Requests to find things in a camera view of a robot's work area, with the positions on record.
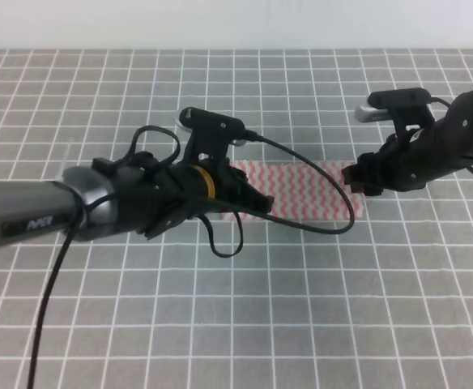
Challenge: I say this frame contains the black left camera cable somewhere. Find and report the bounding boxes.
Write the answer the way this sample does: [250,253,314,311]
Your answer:
[25,125,356,389]

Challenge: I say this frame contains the grey grid tablecloth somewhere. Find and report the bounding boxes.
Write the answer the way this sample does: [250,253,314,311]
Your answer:
[0,49,473,388]

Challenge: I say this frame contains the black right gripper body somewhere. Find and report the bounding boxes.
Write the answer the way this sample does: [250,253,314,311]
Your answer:
[357,134,426,197]

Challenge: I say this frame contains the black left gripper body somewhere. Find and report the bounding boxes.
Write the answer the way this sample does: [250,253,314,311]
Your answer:
[92,152,249,240]

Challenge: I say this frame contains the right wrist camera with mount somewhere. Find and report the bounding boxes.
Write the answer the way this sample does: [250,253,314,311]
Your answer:
[354,88,435,136]

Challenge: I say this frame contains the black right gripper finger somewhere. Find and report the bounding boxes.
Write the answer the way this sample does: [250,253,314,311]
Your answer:
[350,182,373,196]
[341,165,362,182]

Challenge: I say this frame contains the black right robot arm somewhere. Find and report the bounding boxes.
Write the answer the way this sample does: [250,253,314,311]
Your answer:
[343,88,473,196]

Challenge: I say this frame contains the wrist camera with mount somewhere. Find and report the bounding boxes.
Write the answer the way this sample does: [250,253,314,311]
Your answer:
[354,88,435,136]
[178,107,247,166]

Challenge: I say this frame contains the pink white wavy towel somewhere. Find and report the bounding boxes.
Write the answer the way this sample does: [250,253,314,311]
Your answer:
[232,160,350,221]

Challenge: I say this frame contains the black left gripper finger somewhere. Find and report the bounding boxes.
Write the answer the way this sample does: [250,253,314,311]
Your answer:
[240,182,275,214]

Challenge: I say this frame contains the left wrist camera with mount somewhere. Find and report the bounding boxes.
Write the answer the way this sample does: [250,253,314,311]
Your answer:
[178,107,247,166]

